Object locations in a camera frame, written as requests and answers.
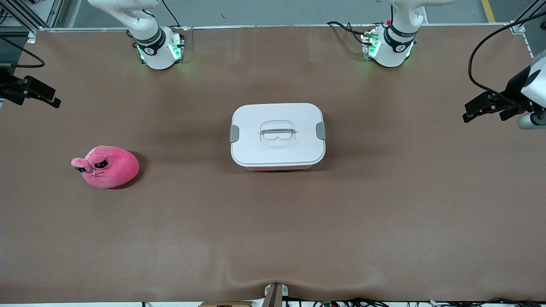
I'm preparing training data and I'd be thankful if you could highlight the pink plastic box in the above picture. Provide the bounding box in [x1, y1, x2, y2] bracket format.
[245, 164, 314, 172]

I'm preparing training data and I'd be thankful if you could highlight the brown table cover sheet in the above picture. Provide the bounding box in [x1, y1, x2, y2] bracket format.
[0, 25, 546, 304]

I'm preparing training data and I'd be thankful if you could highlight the aluminium frame profile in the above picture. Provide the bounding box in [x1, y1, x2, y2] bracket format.
[0, 0, 64, 33]
[512, 0, 546, 33]

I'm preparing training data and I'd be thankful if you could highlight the black left arm base cable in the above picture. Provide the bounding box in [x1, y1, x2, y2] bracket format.
[326, 20, 374, 46]

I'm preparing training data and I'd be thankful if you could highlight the black arm base cable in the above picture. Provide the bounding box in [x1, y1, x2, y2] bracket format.
[326, 20, 374, 46]
[160, 0, 182, 29]

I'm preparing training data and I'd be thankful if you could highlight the pink plush toy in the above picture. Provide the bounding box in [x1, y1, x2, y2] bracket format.
[71, 145, 140, 189]

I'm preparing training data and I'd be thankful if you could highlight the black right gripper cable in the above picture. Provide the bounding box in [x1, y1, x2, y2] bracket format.
[0, 36, 46, 69]

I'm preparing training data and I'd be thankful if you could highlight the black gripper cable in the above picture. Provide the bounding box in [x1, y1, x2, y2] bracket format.
[0, 36, 46, 69]
[468, 21, 546, 107]

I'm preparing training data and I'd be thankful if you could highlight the black right arm base cable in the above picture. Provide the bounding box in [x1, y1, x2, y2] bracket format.
[160, 0, 182, 29]

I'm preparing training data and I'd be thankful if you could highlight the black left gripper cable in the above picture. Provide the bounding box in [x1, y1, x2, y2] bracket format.
[468, 21, 546, 107]

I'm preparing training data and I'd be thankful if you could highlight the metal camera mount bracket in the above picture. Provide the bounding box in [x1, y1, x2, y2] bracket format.
[264, 283, 288, 307]

